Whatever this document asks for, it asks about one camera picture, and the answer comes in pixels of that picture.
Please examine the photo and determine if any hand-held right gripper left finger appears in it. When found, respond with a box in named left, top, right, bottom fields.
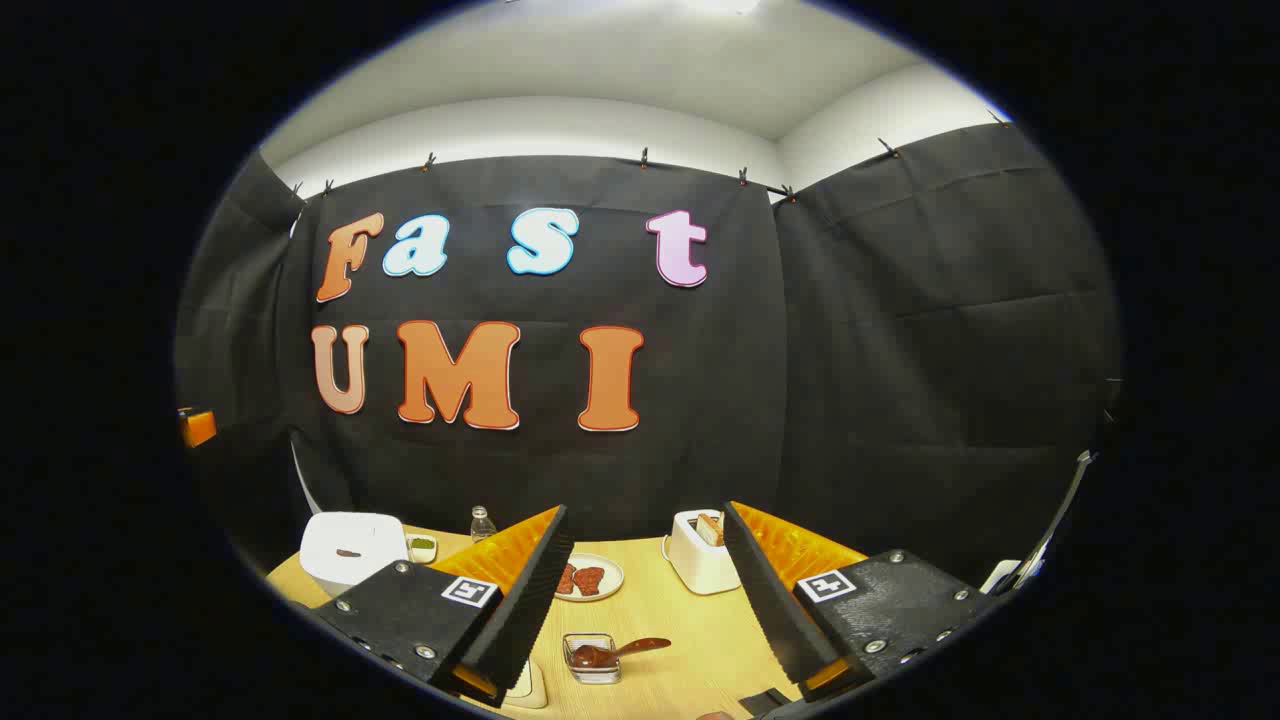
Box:
left=310, top=505, right=575, bottom=709

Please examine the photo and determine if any brown wooden spoon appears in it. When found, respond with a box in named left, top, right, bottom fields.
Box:
left=572, top=637, right=673, bottom=669

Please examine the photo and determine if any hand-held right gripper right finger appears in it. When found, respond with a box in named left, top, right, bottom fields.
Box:
left=722, top=500, right=1003, bottom=706

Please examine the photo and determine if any black backdrop cloth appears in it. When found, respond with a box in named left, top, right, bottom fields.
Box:
left=175, top=120, right=1126, bottom=591

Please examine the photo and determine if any white rice cooker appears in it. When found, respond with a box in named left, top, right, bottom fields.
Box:
left=299, top=512, right=411, bottom=599

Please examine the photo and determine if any white toaster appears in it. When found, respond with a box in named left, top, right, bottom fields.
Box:
left=665, top=510, right=743, bottom=597

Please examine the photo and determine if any white round plate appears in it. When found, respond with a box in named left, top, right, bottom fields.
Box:
left=553, top=553, right=625, bottom=603

